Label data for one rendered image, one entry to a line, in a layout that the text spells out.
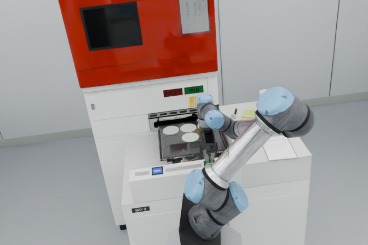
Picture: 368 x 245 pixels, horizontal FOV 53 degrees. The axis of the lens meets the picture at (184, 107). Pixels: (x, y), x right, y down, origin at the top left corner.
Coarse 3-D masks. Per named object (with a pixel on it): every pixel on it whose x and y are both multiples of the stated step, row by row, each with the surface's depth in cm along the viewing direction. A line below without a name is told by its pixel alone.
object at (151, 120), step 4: (196, 112) 234; (160, 116) 234; (164, 116) 233; (168, 116) 233; (172, 116) 233; (176, 116) 233; (180, 116) 234; (184, 116) 234; (188, 116) 234; (192, 116) 235; (152, 120) 233; (156, 120) 233; (160, 120) 234; (164, 120) 234; (152, 124) 234; (152, 128) 235; (156, 128) 236
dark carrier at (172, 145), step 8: (160, 128) 229; (168, 136) 220; (176, 136) 220; (216, 136) 215; (168, 144) 212; (176, 144) 212; (184, 144) 211; (192, 144) 210; (168, 152) 206; (176, 152) 205; (184, 152) 204; (192, 152) 204
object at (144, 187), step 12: (144, 168) 185; (168, 168) 183; (180, 168) 182; (192, 168) 181; (240, 168) 180; (132, 180) 177; (144, 180) 178; (156, 180) 178; (168, 180) 179; (180, 180) 180; (240, 180) 184; (132, 192) 180; (144, 192) 181; (156, 192) 182; (168, 192) 182; (180, 192) 183
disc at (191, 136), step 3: (183, 135) 220; (186, 135) 219; (189, 135) 219; (192, 135) 219; (195, 135) 219; (183, 138) 217; (186, 138) 216; (189, 138) 216; (192, 138) 216; (195, 138) 215; (186, 141) 214; (189, 141) 213; (192, 141) 213
